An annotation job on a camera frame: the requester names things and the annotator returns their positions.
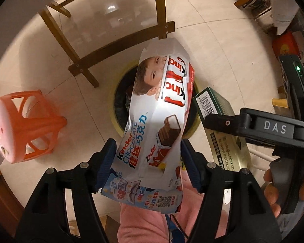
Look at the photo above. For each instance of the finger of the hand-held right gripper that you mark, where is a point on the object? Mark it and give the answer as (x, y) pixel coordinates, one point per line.
(225, 122)

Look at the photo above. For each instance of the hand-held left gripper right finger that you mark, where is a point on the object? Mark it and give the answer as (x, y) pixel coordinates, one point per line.
(190, 162)

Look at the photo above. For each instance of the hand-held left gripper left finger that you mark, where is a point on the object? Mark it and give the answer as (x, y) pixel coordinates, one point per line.
(106, 162)

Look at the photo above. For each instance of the green cream box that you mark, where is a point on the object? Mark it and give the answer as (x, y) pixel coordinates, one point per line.
(217, 101)

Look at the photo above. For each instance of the white red chocolate box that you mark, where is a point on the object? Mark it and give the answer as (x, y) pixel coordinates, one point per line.
(147, 121)

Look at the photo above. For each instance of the black bin yellow rim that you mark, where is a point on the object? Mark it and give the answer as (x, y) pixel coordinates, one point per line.
(121, 101)

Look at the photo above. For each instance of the person's right hand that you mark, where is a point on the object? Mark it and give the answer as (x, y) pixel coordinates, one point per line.
(271, 187)

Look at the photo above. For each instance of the yellow plastic stool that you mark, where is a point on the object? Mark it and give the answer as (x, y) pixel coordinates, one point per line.
(280, 105)

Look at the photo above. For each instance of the person's pink pants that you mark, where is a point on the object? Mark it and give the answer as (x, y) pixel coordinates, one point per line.
(147, 222)

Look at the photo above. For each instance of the red plastic container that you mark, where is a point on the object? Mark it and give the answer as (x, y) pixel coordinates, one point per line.
(286, 45)

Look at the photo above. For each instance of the orange plastic stool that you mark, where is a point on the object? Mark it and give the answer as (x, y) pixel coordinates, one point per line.
(20, 121)

